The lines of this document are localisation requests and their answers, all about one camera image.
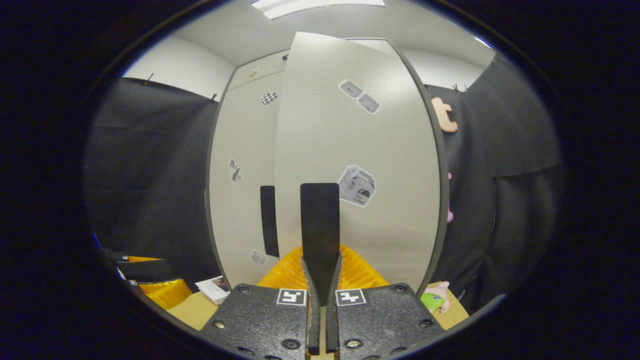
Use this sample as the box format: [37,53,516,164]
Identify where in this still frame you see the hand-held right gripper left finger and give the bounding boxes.
[199,245,322,360]

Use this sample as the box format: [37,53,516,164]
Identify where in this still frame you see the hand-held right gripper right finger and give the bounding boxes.
[325,244,446,360]

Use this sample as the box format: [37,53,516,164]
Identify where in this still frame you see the black door handle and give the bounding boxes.
[260,185,280,258]
[300,182,341,306]

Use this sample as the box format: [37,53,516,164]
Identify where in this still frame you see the beige cabinet door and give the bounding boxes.
[209,70,286,288]
[274,31,442,296]

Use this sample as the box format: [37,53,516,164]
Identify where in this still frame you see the beige double-door shoe cabinet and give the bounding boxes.
[205,31,451,301]

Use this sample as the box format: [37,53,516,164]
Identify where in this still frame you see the white paper booklet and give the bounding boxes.
[195,276,232,305]

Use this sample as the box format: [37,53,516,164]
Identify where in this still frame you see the black backdrop cloth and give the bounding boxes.
[85,75,223,291]
[425,52,566,316]

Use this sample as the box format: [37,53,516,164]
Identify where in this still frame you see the pink and green plush toy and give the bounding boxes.
[420,281,452,314]

